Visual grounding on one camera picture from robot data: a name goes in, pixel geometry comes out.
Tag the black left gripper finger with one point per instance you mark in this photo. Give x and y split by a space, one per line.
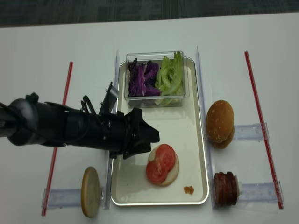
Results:
148 133

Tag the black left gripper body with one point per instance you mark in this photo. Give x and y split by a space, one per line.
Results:
116 133

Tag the tomato slice front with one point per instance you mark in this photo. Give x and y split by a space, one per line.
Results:
166 156

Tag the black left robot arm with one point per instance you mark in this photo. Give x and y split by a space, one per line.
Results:
28 122

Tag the green lettuce leaves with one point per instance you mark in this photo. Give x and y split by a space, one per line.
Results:
170 81

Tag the stack of meat patties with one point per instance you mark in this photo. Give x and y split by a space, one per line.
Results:
226 189

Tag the white pusher block patties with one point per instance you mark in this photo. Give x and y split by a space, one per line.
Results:
238 186

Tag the white metal tray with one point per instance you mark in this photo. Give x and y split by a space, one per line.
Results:
179 127

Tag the bottom bun slice on tray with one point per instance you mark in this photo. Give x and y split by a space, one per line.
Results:
172 174

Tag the purple cabbage leaves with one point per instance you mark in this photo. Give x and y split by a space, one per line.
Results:
142 79

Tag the clear plastic salad container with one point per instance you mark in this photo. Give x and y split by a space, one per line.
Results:
156 57

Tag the standing bun slice left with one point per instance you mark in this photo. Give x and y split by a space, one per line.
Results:
90 192

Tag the brown sauce crumb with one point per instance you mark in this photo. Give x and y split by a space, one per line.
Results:
188 190

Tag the bun top behind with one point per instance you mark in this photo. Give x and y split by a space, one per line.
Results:
226 142

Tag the left lower clear pusher track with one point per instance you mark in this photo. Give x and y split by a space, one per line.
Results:
59 198

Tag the clear pusher track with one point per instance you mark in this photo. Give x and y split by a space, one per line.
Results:
258 192
256 132
59 198

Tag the right upper clear pusher track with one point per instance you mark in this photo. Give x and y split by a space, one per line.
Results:
256 132

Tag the right lower clear pusher track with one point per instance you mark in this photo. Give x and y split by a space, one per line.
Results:
258 192

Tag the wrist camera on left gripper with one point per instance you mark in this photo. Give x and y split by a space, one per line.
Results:
109 100

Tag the left red rail strip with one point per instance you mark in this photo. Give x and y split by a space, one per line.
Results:
54 153

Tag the red rail strip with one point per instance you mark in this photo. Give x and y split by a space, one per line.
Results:
266 142
54 153

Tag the right red rail strip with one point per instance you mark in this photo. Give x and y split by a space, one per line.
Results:
266 142

